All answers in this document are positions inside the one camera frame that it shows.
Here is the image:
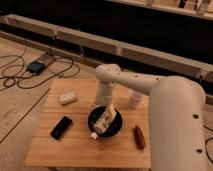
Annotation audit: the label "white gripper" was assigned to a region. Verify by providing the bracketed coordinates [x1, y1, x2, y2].
[89, 81, 114, 112]

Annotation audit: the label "black ceramic bowl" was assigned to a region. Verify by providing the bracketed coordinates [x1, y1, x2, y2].
[88, 106, 123, 137]

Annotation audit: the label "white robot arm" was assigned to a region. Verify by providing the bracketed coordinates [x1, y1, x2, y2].
[93, 64, 207, 171]

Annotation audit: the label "white tube bottle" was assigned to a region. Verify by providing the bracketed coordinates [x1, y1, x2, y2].
[90, 104, 116, 139]

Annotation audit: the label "white soap bar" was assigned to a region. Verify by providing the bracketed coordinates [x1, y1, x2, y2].
[59, 91, 77, 105]

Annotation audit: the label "black rectangular remote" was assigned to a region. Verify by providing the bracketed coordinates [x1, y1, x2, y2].
[50, 116, 72, 140]

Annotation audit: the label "white paper cup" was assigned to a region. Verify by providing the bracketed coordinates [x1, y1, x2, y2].
[129, 89, 145, 109]

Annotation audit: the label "wooden table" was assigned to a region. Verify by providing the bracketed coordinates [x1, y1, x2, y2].
[25, 79, 151, 169]

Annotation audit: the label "red sausage toy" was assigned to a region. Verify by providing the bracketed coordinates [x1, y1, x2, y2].
[134, 125, 145, 150]

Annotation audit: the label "blue power adapter box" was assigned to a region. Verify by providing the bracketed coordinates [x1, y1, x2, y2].
[27, 61, 45, 74]

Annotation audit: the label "black floor cables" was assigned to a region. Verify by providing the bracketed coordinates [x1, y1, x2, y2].
[0, 41, 81, 90]

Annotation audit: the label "black cable right side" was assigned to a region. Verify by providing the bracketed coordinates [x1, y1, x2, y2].
[203, 124, 213, 165]

